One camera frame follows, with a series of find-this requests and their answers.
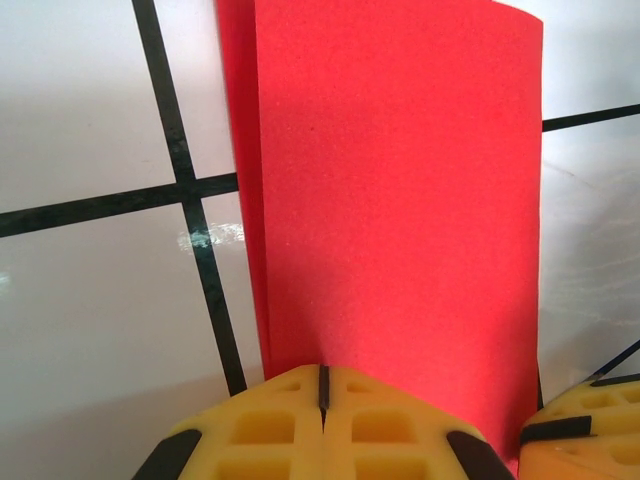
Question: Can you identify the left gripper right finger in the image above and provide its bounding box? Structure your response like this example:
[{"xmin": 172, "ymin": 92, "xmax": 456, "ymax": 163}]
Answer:
[{"xmin": 319, "ymin": 364, "xmax": 517, "ymax": 480}]

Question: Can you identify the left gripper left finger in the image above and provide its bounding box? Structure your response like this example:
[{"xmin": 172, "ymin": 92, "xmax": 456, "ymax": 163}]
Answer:
[{"xmin": 132, "ymin": 364, "xmax": 326, "ymax": 480}]

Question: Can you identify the red paper sheet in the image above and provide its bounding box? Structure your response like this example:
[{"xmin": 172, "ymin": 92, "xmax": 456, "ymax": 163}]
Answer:
[{"xmin": 215, "ymin": 0, "xmax": 545, "ymax": 466}]

